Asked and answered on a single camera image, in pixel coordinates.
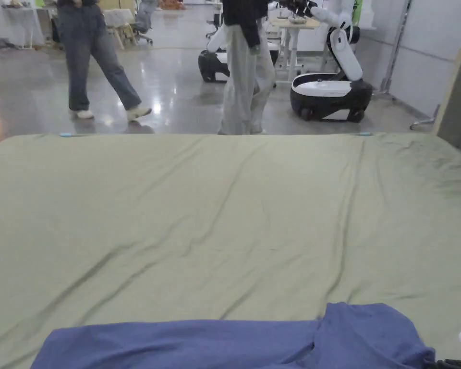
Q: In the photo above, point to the wooden top standing desk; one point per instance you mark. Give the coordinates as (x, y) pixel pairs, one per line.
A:
(294, 27)

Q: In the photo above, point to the dark blue shirt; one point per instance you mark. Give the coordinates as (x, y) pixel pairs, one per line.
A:
(199, 346)

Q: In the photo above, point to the bed with pale green sheet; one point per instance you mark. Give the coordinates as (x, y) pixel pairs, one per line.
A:
(215, 211)

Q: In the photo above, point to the white wheeled robot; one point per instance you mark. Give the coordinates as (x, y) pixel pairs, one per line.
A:
(342, 84)
(213, 63)

